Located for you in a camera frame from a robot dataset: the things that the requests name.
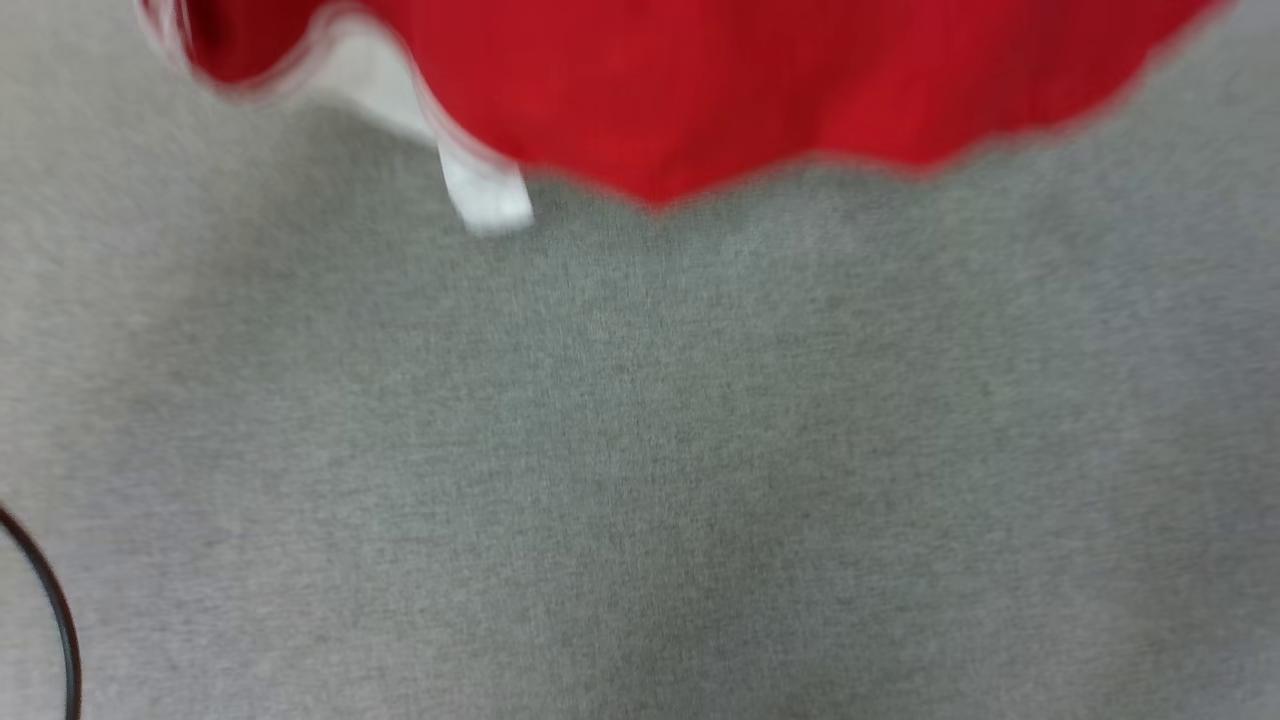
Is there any red garment with white trim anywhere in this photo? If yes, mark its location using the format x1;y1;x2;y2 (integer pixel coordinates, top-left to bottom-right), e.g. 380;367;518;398
135;0;1236;237

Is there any thin black cable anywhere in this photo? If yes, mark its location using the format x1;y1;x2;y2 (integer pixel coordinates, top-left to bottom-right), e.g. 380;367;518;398
0;505;83;720

